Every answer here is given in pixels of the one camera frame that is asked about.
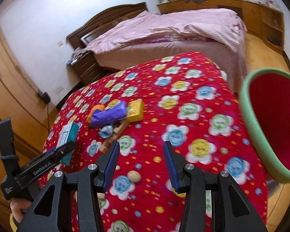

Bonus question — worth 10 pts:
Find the red bin with green rim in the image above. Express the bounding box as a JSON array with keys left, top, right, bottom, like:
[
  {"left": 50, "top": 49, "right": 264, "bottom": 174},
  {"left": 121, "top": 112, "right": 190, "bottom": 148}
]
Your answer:
[{"left": 239, "top": 68, "right": 290, "bottom": 183}]

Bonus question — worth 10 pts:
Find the orange mesh foam wrap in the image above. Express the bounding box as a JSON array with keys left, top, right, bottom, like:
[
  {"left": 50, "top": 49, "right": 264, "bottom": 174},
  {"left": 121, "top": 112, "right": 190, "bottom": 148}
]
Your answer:
[{"left": 86, "top": 104, "right": 105, "bottom": 126}]

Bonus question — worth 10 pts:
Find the clothes pile on nightstand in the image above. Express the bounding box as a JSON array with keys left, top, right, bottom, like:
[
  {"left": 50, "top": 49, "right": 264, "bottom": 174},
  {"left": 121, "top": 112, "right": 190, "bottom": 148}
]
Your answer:
[{"left": 66, "top": 47, "right": 88, "bottom": 69}]

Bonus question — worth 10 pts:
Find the black bag on wardrobe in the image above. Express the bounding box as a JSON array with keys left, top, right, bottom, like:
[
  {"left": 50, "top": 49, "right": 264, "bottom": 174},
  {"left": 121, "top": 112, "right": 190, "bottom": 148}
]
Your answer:
[{"left": 38, "top": 91, "right": 51, "bottom": 105}]

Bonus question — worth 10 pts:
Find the pink bag on shelf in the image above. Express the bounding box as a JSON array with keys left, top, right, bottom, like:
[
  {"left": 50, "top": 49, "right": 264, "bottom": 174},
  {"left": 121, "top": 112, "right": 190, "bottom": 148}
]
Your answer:
[{"left": 265, "top": 0, "right": 280, "bottom": 10}]

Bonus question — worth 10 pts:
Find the yellow small box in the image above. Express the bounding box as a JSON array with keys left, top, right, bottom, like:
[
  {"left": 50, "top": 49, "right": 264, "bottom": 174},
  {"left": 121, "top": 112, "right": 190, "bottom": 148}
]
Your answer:
[{"left": 126, "top": 99, "right": 144, "bottom": 122}]

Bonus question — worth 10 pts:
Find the wooden block toy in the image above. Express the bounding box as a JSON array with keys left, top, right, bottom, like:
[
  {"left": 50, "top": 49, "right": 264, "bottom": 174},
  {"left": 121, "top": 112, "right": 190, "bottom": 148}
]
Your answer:
[{"left": 99, "top": 119, "right": 130, "bottom": 154}]

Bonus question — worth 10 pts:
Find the long wooden desk cabinet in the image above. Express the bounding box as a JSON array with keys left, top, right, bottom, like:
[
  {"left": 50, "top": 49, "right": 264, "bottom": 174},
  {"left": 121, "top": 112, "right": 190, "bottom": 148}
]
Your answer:
[{"left": 156, "top": 0, "right": 286, "bottom": 55}]

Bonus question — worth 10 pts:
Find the large bed with pink duvet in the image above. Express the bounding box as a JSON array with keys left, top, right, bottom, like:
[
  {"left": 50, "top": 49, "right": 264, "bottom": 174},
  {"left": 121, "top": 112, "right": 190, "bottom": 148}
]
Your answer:
[{"left": 86, "top": 9, "right": 248, "bottom": 92}]

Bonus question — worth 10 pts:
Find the walnut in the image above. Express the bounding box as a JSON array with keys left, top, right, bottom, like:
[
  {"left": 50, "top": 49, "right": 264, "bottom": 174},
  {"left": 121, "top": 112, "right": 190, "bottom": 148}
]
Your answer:
[
  {"left": 97, "top": 193, "right": 106, "bottom": 200},
  {"left": 127, "top": 170, "right": 141, "bottom": 183}
]

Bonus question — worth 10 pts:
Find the dark wood nightstand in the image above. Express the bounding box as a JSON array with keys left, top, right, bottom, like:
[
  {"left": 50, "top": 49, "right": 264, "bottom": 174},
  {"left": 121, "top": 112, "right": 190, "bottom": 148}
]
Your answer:
[{"left": 69, "top": 51, "right": 105, "bottom": 85}]

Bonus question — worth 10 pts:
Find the dark wood headboard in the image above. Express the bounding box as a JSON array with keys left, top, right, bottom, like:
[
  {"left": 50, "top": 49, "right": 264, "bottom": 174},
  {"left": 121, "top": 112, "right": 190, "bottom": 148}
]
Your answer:
[{"left": 66, "top": 2, "right": 148, "bottom": 49}]

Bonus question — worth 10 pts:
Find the light blue crumpled paper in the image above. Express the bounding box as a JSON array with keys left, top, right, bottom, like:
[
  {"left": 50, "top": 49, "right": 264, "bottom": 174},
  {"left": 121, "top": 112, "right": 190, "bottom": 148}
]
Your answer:
[{"left": 98, "top": 125, "right": 113, "bottom": 139}]

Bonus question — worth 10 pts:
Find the purple crumpled wrapper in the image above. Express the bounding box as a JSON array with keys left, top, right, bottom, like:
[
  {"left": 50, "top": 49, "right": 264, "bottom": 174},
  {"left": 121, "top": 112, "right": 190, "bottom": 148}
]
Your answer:
[{"left": 90, "top": 102, "right": 127, "bottom": 127}]

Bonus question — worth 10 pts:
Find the person's left hand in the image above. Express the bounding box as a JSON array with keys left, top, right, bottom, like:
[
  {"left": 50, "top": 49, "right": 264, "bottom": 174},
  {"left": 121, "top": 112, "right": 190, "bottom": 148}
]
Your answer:
[{"left": 10, "top": 198, "right": 32, "bottom": 223}]

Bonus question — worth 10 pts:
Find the white teal carton box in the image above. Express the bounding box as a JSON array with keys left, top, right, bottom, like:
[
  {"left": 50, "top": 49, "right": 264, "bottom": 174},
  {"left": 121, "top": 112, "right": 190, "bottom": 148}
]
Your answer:
[{"left": 56, "top": 122, "right": 79, "bottom": 165}]

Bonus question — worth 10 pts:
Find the red smiley flower blanket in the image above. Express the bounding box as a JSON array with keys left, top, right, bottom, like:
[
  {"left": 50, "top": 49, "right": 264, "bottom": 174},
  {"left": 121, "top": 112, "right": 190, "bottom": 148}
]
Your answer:
[{"left": 43, "top": 52, "right": 268, "bottom": 231}]

